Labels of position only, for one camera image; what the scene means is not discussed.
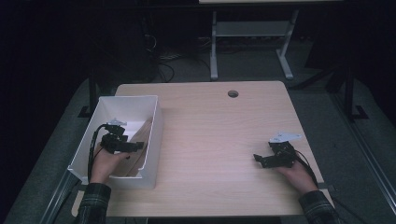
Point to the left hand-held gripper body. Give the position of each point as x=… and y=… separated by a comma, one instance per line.
x=114, y=139

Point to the person's right hand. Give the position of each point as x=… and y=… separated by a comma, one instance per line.
x=297, y=177

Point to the white metal table frame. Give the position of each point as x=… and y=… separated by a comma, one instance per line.
x=252, y=29

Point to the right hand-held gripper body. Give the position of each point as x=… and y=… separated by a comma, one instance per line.
x=282, y=151

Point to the black metal stand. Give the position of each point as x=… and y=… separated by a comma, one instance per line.
x=92, y=96
x=350, y=93

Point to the white plastic box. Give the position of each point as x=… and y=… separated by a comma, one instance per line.
x=152, y=137

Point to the person's left hand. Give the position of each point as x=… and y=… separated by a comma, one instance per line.
x=104, y=163

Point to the aluminium floor rail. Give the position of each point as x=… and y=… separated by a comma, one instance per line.
x=57, y=196
x=364, y=146

